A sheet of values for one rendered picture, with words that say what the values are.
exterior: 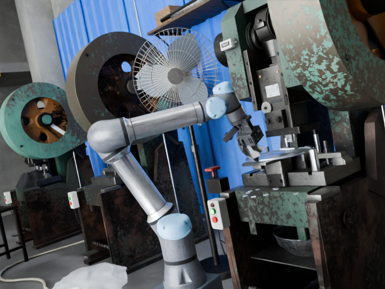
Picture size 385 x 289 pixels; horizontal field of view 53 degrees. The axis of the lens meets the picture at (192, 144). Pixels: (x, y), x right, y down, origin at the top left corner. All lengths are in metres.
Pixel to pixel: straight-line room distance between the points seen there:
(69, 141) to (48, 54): 2.49
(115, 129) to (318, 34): 0.71
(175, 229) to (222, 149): 2.52
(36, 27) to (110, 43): 3.96
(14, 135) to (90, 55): 1.75
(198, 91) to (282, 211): 1.05
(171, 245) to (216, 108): 0.48
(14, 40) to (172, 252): 7.34
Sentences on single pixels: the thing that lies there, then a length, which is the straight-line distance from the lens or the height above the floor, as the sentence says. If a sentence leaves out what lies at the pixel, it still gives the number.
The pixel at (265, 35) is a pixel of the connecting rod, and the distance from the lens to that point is 1.80.
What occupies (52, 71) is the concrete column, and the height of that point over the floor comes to 2.23.
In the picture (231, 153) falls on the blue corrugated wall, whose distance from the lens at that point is 3.65.
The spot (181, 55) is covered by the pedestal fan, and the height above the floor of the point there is 1.41.
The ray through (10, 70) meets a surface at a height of 2.37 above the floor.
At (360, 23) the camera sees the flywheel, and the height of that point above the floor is 1.24.
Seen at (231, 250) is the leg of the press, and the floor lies 0.38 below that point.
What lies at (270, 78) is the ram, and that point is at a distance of 1.76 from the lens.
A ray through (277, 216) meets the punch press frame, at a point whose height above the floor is 0.54.
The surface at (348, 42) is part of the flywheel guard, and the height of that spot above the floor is 1.15.
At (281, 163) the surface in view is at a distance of 1.68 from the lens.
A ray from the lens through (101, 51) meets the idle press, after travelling 2.80.
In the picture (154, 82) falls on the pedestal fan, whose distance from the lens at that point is 2.47.
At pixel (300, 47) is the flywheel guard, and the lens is 1.33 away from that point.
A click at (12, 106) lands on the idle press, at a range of 4.30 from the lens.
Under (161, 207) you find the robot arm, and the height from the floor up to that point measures 0.71.
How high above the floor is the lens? 0.98
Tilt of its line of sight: 3 degrees down
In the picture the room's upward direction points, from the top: 11 degrees counter-clockwise
